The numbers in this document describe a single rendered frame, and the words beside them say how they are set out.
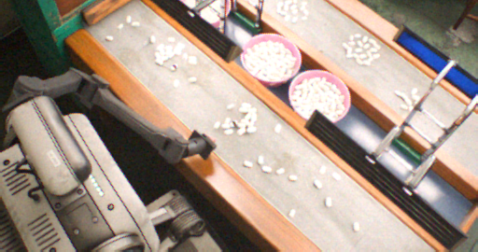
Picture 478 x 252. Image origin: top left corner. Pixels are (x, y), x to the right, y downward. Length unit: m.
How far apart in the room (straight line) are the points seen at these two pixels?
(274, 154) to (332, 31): 0.72
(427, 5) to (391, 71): 1.65
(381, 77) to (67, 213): 1.54
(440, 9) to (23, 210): 3.32
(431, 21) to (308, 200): 2.21
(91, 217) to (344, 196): 1.08
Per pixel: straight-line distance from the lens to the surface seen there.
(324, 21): 2.22
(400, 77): 2.13
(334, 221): 1.71
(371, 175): 1.44
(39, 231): 0.97
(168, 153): 1.47
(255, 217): 1.64
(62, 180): 0.78
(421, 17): 3.59
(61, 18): 2.08
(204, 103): 1.86
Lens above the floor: 2.32
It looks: 59 degrees down
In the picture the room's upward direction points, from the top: 7 degrees clockwise
